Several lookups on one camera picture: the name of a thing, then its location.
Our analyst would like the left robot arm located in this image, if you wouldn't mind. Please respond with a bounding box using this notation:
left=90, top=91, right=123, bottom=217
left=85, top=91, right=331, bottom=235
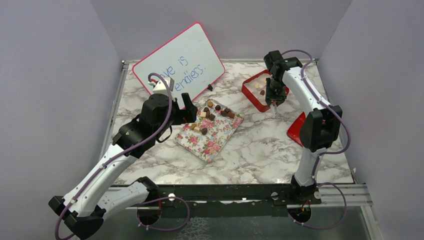
left=48, top=93, right=198, bottom=240

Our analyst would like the red chocolate box base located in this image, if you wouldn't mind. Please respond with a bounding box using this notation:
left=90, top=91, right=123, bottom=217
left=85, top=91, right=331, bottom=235
left=241, top=69, right=283, bottom=113

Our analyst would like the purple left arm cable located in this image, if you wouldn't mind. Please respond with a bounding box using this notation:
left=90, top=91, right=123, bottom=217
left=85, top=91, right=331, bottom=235
left=54, top=72, right=191, bottom=240

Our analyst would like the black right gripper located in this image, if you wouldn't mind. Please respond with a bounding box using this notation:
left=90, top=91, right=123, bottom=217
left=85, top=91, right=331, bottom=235
left=265, top=76, right=287, bottom=107

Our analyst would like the red box lid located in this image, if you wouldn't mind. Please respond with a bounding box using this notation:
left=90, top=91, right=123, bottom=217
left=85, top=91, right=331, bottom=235
left=287, top=112, right=306, bottom=147

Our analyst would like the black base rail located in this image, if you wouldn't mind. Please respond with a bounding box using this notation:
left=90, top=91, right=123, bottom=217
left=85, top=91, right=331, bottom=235
left=133, top=177, right=321, bottom=219

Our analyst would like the white board pink frame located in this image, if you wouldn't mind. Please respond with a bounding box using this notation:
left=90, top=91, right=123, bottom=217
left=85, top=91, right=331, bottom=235
left=132, top=22, right=225, bottom=108

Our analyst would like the dark oval chocolate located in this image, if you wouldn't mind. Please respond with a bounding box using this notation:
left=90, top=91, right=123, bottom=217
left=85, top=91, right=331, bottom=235
left=201, top=127, right=208, bottom=135

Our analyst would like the floral rectangular tray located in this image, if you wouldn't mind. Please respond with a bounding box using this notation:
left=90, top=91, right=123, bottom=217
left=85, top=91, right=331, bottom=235
left=174, top=98, right=243, bottom=162

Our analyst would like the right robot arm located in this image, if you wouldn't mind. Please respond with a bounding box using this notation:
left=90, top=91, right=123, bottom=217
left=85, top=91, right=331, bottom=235
left=263, top=50, right=343, bottom=204

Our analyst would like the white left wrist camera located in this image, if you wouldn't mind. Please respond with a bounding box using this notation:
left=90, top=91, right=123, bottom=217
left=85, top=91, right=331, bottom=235
left=152, top=77, right=175, bottom=97

